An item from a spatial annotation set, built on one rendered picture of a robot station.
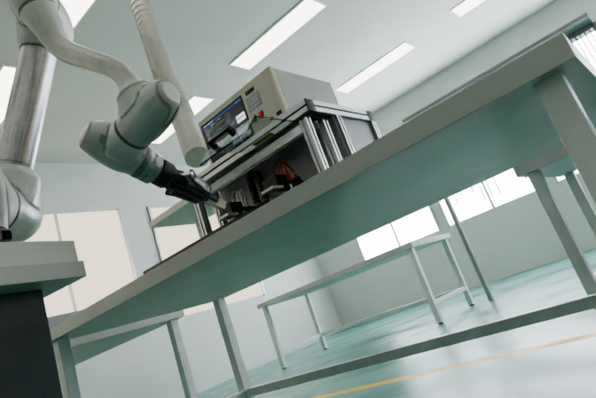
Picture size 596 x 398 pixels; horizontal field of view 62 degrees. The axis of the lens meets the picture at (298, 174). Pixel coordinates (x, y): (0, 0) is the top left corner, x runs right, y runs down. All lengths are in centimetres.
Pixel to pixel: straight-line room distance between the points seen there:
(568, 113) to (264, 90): 113
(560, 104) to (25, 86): 137
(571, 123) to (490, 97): 14
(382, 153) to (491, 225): 696
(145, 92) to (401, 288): 778
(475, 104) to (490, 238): 706
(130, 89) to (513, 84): 84
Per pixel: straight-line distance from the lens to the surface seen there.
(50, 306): 640
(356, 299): 923
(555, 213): 239
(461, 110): 102
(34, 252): 127
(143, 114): 123
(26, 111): 162
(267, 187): 169
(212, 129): 203
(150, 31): 384
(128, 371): 665
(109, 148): 131
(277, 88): 180
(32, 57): 169
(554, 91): 101
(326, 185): 116
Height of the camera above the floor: 45
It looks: 15 degrees up
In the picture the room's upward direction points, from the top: 20 degrees counter-clockwise
